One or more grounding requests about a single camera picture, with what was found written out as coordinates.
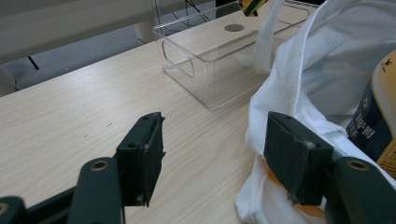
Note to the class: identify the orange juice bottle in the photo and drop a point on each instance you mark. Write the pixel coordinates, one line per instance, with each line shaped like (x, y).
(378, 124)

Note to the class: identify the clear plastic box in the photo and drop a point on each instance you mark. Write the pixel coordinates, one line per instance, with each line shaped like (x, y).
(218, 74)

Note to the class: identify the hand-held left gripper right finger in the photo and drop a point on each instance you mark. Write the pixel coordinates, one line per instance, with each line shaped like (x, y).
(292, 158)

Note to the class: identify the white and green tote bag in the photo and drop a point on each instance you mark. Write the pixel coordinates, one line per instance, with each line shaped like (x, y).
(323, 62)

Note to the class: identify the yellow black chips bag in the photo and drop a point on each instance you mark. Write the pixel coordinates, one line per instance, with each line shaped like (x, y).
(250, 6)

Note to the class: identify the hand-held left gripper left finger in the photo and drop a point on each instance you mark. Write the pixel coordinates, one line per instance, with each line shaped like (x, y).
(138, 161)

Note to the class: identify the beige wooden desk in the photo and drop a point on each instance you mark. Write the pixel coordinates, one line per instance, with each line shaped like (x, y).
(62, 31)

